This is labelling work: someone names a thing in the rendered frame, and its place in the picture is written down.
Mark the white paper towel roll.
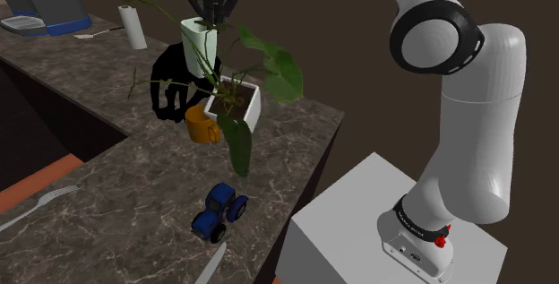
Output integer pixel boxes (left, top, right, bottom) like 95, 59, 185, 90
116, 4, 149, 51

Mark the black figure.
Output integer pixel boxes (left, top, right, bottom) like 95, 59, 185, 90
150, 41, 222, 124

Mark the plant in white square pot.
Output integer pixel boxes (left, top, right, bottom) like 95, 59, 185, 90
121, 0, 305, 178

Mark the orange mug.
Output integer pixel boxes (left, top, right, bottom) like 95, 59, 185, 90
185, 103, 223, 145

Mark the blue toy tractor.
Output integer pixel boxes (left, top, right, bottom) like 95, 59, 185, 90
190, 181, 250, 245

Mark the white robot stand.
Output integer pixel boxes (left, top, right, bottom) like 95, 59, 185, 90
274, 151, 510, 284

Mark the silver slotted spatula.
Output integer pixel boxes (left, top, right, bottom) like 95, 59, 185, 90
0, 184, 81, 234

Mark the silver knife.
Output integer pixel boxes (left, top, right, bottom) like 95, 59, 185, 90
193, 241, 228, 284

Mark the small white spatula dark handle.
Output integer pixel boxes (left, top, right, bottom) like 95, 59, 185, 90
73, 25, 126, 40

